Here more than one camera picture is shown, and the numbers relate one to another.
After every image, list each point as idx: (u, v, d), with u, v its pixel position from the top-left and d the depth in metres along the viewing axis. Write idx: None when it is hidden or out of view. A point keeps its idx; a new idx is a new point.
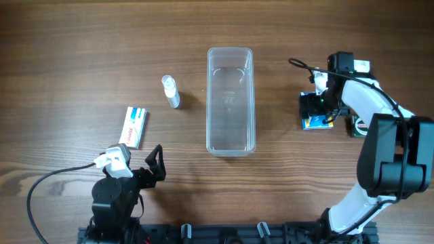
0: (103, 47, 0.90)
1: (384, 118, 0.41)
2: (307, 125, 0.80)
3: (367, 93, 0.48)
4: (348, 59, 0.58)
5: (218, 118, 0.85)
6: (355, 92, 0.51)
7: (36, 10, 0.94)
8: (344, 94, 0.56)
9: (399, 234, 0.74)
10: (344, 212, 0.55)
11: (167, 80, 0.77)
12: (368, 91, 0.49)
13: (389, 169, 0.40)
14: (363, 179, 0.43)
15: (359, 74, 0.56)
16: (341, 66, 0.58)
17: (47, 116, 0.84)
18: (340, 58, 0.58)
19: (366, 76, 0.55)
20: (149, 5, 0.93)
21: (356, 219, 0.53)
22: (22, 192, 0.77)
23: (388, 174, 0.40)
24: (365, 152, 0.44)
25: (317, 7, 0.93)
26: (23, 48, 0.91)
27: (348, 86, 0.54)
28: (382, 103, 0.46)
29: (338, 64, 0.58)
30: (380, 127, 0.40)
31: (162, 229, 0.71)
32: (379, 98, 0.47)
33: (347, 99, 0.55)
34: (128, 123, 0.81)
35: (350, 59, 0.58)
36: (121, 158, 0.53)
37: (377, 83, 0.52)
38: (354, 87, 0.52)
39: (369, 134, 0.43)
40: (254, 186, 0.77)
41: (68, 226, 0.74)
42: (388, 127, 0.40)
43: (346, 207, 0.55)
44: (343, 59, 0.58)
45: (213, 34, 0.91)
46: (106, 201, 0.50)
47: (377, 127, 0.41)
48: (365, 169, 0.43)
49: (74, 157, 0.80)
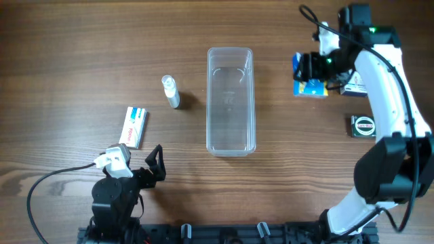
0: (103, 47, 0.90)
1: (395, 145, 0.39)
2: (300, 92, 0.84)
3: (385, 81, 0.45)
4: (363, 13, 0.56)
5: (218, 118, 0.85)
6: (371, 72, 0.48)
7: (36, 10, 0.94)
8: (359, 60, 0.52)
9: (399, 234, 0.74)
10: (343, 215, 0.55)
11: (167, 80, 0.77)
12: (385, 78, 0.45)
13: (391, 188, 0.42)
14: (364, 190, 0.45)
15: (380, 33, 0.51)
16: (357, 22, 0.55)
17: (47, 116, 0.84)
18: (354, 11, 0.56)
19: (388, 39, 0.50)
20: (149, 6, 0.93)
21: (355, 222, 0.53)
22: (22, 192, 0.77)
23: (390, 192, 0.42)
24: (368, 165, 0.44)
25: (317, 7, 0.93)
26: (23, 48, 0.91)
27: (365, 56, 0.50)
28: (397, 102, 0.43)
29: (352, 17, 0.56)
30: (388, 156, 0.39)
31: (162, 229, 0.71)
32: (397, 94, 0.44)
33: (361, 70, 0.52)
34: (128, 123, 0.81)
35: (363, 13, 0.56)
36: (121, 158, 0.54)
37: (399, 65, 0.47)
38: (372, 64, 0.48)
39: (375, 151, 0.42)
40: (254, 186, 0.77)
41: (68, 227, 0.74)
42: (398, 154, 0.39)
43: (346, 209, 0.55)
44: (357, 13, 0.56)
45: (213, 34, 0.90)
46: (106, 201, 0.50)
47: (384, 155, 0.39)
48: (367, 181, 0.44)
49: (74, 157, 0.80)
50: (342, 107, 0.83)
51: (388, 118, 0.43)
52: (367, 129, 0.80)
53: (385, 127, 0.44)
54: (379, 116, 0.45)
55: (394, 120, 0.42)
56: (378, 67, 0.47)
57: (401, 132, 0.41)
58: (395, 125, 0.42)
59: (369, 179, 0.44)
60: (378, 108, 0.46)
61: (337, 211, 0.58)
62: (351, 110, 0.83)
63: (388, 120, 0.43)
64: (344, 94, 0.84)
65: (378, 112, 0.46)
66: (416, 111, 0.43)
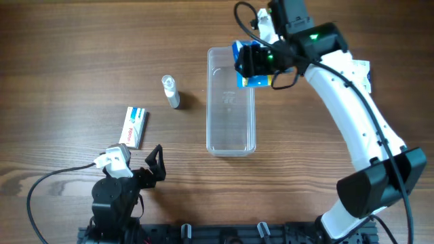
0: (103, 47, 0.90)
1: (374, 173, 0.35)
2: None
3: (345, 102, 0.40)
4: (298, 5, 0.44)
5: (218, 118, 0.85)
6: (328, 89, 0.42)
7: (36, 10, 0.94)
8: (310, 74, 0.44)
9: (399, 234, 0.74)
10: (337, 221, 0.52)
11: (167, 80, 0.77)
12: (346, 95, 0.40)
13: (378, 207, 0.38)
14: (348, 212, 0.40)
15: (325, 38, 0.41)
16: (290, 18, 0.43)
17: (47, 116, 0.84)
18: (287, 6, 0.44)
19: (333, 43, 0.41)
20: (148, 5, 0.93)
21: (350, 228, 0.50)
22: (22, 192, 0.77)
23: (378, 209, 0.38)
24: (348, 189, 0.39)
25: (317, 7, 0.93)
26: (23, 48, 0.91)
27: (314, 71, 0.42)
28: (363, 122, 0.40)
29: (286, 14, 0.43)
30: (373, 188, 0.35)
31: (162, 229, 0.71)
32: (361, 111, 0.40)
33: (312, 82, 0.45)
34: (128, 123, 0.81)
35: (295, 5, 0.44)
36: (121, 158, 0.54)
37: (346, 71, 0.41)
38: (325, 80, 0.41)
39: (352, 180, 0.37)
40: (254, 186, 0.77)
41: (68, 227, 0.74)
42: (381, 179, 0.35)
43: (338, 216, 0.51)
44: (291, 7, 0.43)
45: (213, 34, 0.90)
46: (106, 201, 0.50)
47: (369, 187, 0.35)
48: (349, 205, 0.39)
49: (74, 157, 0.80)
50: None
51: (359, 143, 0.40)
52: None
53: (358, 149, 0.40)
54: (350, 139, 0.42)
55: (366, 146, 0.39)
56: (332, 84, 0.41)
57: (378, 157, 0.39)
58: (369, 151, 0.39)
59: (352, 203, 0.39)
60: (346, 131, 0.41)
61: (329, 219, 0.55)
62: None
63: (359, 146, 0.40)
64: None
65: (348, 134, 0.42)
66: (384, 127, 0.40)
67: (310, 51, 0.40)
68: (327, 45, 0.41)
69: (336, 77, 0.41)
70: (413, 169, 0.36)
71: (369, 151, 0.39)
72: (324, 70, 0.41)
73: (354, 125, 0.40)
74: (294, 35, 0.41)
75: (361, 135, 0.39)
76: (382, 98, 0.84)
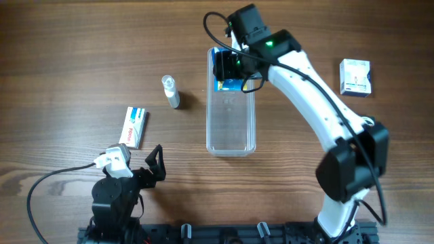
0: (103, 47, 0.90)
1: (341, 151, 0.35)
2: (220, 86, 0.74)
3: (304, 92, 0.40)
4: (253, 17, 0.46)
5: (218, 118, 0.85)
6: (289, 85, 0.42)
7: (36, 10, 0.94)
8: (271, 74, 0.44)
9: (399, 234, 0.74)
10: (329, 215, 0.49)
11: (168, 80, 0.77)
12: (305, 87, 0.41)
13: (357, 186, 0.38)
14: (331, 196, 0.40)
15: (280, 44, 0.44)
16: (248, 30, 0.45)
17: (47, 116, 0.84)
18: (243, 19, 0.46)
19: (287, 47, 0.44)
20: (148, 5, 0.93)
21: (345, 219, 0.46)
22: (22, 192, 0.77)
23: (356, 190, 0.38)
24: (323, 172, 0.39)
25: (317, 7, 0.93)
26: (23, 48, 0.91)
27: (274, 71, 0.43)
28: (325, 109, 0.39)
29: (243, 27, 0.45)
30: (341, 164, 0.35)
31: (162, 228, 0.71)
32: (321, 99, 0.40)
33: (276, 83, 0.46)
34: (128, 123, 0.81)
35: (252, 17, 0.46)
36: (121, 158, 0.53)
37: (303, 68, 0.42)
38: (285, 77, 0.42)
39: (325, 163, 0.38)
40: (254, 186, 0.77)
41: (68, 227, 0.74)
42: (349, 156, 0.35)
43: (329, 209, 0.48)
44: (246, 21, 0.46)
45: (213, 34, 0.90)
46: (106, 201, 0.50)
47: (337, 164, 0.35)
48: (328, 188, 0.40)
49: (74, 157, 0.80)
50: None
51: (323, 128, 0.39)
52: None
53: (325, 137, 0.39)
54: (317, 129, 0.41)
55: (329, 129, 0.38)
56: (291, 80, 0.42)
57: (342, 137, 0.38)
58: (333, 133, 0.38)
59: (330, 185, 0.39)
60: (312, 121, 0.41)
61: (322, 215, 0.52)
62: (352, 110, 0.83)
63: (324, 131, 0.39)
64: (344, 94, 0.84)
65: (314, 125, 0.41)
66: (344, 109, 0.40)
67: (269, 57, 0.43)
68: (282, 50, 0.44)
69: (293, 72, 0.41)
70: (378, 143, 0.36)
71: (333, 133, 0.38)
72: (281, 67, 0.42)
73: (315, 111, 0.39)
74: (253, 47, 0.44)
75: (323, 120, 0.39)
76: (382, 98, 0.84)
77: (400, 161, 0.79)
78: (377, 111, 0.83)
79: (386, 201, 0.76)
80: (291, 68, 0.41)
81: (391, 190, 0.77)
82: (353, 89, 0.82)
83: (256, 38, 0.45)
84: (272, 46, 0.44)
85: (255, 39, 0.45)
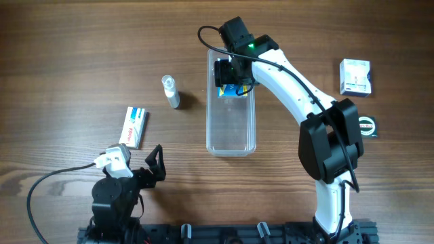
0: (103, 47, 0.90)
1: (312, 125, 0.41)
2: (222, 93, 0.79)
3: (281, 80, 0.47)
4: (239, 28, 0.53)
5: (218, 118, 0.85)
6: (268, 76, 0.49)
7: (36, 10, 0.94)
8: (255, 72, 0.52)
9: (399, 234, 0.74)
10: (323, 209, 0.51)
11: (167, 80, 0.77)
12: (281, 76, 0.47)
13: (331, 160, 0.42)
14: (314, 177, 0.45)
15: (260, 45, 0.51)
16: (234, 38, 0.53)
17: (47, 116, 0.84)
18: (230, 30, 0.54)
19: (267, 47, 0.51)
20: (148, 5, 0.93)
21: (337, 210, 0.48)
22: (22, 192, 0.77)
23: (334, 166, 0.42)
24: (304, 152, 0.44)
25: (317, 7, 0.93)
26: (23, 48, 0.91)
27: (255, 68, 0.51)
28: (298, 93, 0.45)
29: (231, 36, 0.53)
30: (312, 137, 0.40)
31: (162, 229, 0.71)
32: (295, 85, 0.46)
33: (260, 79, 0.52)
34: (128, 123, 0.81)
35: (239, 27, 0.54)
36: (121, 158, 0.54)
37: (279, 61, 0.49)
38: (264, 70, 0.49)
39: (302, 140, 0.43)
40: (254, 186, 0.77)
41: (68, 227, 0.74)
42: (320, 129, 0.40)
43: (322, 204, 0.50)
44: (232, 32, 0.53)
45: (213, 34, 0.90)
46: (106, 201, 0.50)
47: (310, 137, 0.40)
48: (310, 167, 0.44)
49: (74, 157, 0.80)
50: None
51: (298, 108, 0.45)
52: (367, 129, 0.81)
53: (300, 117, 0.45)
54: (294, 112, 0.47)
55: (303, 107, 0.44)
56: (268, 72, 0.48)
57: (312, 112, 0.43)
58: (305, 111, 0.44)
59: (310, 163, 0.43)
60: (290, 106, 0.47)
61: (317, 214, 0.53)
62: None
63: (300, 111, 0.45)
64: (344, 94, 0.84)
65: (292, 108, 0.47)
66: (316, 91, 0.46)
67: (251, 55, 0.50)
68: (262, 50, 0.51)
69: (271, 65, 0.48)
70: (346, 117, 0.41)
71: (306, 111, 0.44)
72: (260, 62, 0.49)
73: (290, 94, 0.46)
74: (239, 50, 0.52)
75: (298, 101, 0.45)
76: (382, 98, 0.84)
77: (400, 161, 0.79)
78: (377, 111, 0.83)
79: (386, 201, 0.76)
80: (268, 61, 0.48)
81: (391, 190, 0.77)
82: (353, 89, 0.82)
83: (242, 43, 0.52)
84: (255, 48, 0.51)
85: (241, 45, 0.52)
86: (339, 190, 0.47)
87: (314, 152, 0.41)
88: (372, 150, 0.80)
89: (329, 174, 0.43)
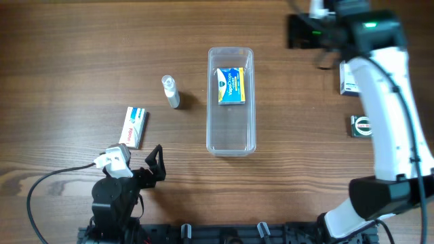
0: (103, 47, 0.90)
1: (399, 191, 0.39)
2: (220, 100, 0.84)
3: (390, 107, 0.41)
4: None
5: (218, 118, 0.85)
6: (368, 83, 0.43)
7: (36, 10, 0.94)
8: (361, 68, 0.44)
9: (399, 235, 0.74)
10: (341, 220, 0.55)
11: (167, 80, 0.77)
12: (390, 95, 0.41)
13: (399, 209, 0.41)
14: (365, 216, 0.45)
15: None
16: None
17: (47, 116, 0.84)
18: None
19: None
20: (148, 5, 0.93)
21: (354, 226, 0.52)
22: (22, 192, 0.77)
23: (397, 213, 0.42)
24: (360, 192, 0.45)
25: None
26: (23, 48, 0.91)
27: (363, 66, 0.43)
28: (400, 129, 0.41)
29: None
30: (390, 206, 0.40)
31: (162, 229, 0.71)
32: (399, 116, 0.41)
33: (355, 75, 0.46)
34: (128, 123, 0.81)
35: None
36: (121, 158, 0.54)
37: (388, 76, 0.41)
38: (374, 80, 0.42)
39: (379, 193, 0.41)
40: (254, 186, 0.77)
41: (68, 226, 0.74)
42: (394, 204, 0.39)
43: (343, 215, 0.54)
44: None
45: (213, 34, 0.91)
46: (106, 201, 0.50)
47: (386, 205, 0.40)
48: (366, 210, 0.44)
49: (74, 157, 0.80)
50: (342, 108, 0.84)
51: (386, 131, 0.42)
52: (367, 129, 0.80)
53: (386, 156, 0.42)
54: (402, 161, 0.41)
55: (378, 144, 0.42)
56: (379, 88, 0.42)
57: (405, 173, 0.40)
58: (397, 157, 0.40)
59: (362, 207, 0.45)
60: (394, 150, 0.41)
61: (329, 215, 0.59)
62: (352, 110, 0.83)
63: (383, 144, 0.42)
64: (344, 94, 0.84)
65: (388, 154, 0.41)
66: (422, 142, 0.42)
67: None
68: None
69: (388, 84, 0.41)
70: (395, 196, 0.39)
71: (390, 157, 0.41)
72: (376, 68, 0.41)
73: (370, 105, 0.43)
74: None
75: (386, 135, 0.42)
76: None
77: None
78: None
79: None
80: (390, 81, 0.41)
81: None
82: (353, 89, 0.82)
83: None
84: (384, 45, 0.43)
85: None
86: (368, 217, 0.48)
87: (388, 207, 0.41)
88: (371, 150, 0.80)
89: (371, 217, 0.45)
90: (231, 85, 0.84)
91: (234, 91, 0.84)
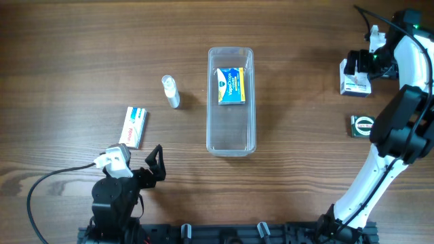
0: (103, 47, 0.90)
1: (411, 96, 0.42)
2: (220, 100, 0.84)
3: (416, 62, 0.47)
4: (413, 17, 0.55)
5: (218, 118, 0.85)
6: (405, 52, 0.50)
7: (36, 10, 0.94)
8: (399, 47, 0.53)
9: (400, 234, 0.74)
10: (348, 194, 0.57)
11: (167, 80, 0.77)
12: (418, 55, 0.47)
13: (401, 133, 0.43)
14: (373, 139, 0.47)
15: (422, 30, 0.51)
16: (408, 22, 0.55)
17: (47, 117, 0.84)
18: (407, 17, 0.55)
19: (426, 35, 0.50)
20: (148, 6, 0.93)
21: (361, 197, 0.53)
22: (22, 192, 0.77)
23: (398, 136, 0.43)
24: (379, 121, 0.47)
25: (317, 7, 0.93)
26: (23, 48, 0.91)
27: (403, 41, 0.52)
28: (422, 72, 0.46)
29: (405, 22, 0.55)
30: (399, 133, 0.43)
31: (162, 229, 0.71)
32: (424, 69, 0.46)
33: (398, 55, 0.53)
34: (128, 123, 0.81)
35: (414, 17, 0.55)
36: (121, 158, 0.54)
37: (430, 49, 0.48)
38: (409, 47, 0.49)
39: (393, 99, 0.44)
40: (254, 186, 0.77)
41: (68, 227, 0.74)
42: (401, 131, 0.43)
43: (352, 188, 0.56)
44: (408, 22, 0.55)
45: (213, 34, 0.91)
46: (106, 201, 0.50)
47: (396, 129, 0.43)
48: (377, 129, 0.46)
49: (74, 157, 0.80)
50: (342, 108, 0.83)
51: (402, 44, 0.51)
52: (367, 129, 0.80)
53: None
54: (405, 65, 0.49)
55: (401, 55, 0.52)
56: (412, 51, 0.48)
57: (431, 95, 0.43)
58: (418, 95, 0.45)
59: (375, 131, 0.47)
60: (404, 56, 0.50)
61: (337, 204, 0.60)
62: (352, 110, 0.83)
63: (401, 49, 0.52)
64: (344, 94, 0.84)
65: (403, 61, 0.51)
66: (421, 77, 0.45)
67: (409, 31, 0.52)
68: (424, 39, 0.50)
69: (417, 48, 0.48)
70: (414, 102, 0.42)
71: (411, 44, 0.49)
72: (412, 42, 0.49)
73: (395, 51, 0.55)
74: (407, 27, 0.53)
75: (408, 45, 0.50)
76: (382, 98, 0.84)
77: None
78: (376, 112, 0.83)
79: (385, 201, 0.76)
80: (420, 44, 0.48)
81: (390, 190, 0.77)
82: (353, 89, 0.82)
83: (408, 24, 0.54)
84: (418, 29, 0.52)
85: (406, 48, 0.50)
86: (380, 173, 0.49)
87: (394, 110, 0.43)
88: None
89: (379, 141, 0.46)
90: (231, 85, 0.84)
91: (234, 91, 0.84)
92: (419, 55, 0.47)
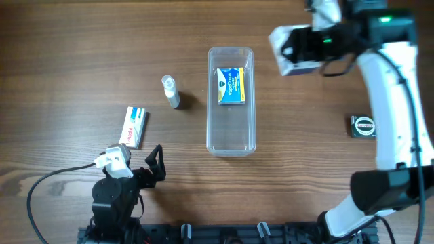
0: (103, 47, 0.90)
1: (397, 177, 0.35)
2: (220, 100, 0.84)
3: (395, 105, 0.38)
4: None
5: (218, 118, 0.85)
6: (385, 85, 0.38)
7: (36, 10, 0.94)
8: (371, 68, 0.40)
9: (399, 235, 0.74)
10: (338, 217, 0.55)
11: (168, 80, 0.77)
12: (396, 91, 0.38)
13: (394, 205, 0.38)
14: (359, 202, 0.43)
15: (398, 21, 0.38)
16: None
17: (47, 117, 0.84)
18: None
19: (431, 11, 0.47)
20: (148, 6, 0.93)
21: (353, 226, 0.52)
22: (22, 192, 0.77)
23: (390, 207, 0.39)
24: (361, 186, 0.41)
25: None
26: (23, 48, 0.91)
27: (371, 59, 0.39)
28: (403, 126, 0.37)
29: None
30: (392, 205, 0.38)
31: (162, 228, 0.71)
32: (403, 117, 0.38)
33: (371, 78, 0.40)
34: (128, 123, 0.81)
35: None
36: (121, 158, 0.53)
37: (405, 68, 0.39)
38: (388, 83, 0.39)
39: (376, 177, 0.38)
40: (254, 186, 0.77)
41: (68, 227, 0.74)
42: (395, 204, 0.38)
43: (344, 213, 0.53)
44: None
45: (213, 34, 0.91)
46: (106, 201, 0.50)
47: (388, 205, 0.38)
48: (361, 194, 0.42)
49: (74, 157, 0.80)
50: (342, 108, 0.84)
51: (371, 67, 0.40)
52: (367, 129, 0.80)
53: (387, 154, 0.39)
54: (390, 104, 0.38)
55: (376, 83, 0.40)
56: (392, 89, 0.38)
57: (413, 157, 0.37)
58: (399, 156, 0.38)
59: (358, 194, 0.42)
60: (374, 83, 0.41)
61: (329, 215, 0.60)
62: (351, 110, 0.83)
63: (373, 73, 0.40)
64: None
65: (379, 93, 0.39)
66: (401, 137, 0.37)
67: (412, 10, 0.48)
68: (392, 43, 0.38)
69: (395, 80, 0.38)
70: (401, 186, 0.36)
71: (382, 66, 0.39)
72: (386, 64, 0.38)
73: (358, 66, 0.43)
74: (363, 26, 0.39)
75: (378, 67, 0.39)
76: None
77: None
78: None
79: None
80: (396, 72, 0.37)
81: None
82: None
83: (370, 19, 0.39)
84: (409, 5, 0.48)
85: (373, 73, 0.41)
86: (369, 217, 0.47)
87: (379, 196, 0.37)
88: (372, 150, 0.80)
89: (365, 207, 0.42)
90: (231, 85, 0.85)
91: (234, 90, 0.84)
92: (395, 91, 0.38)
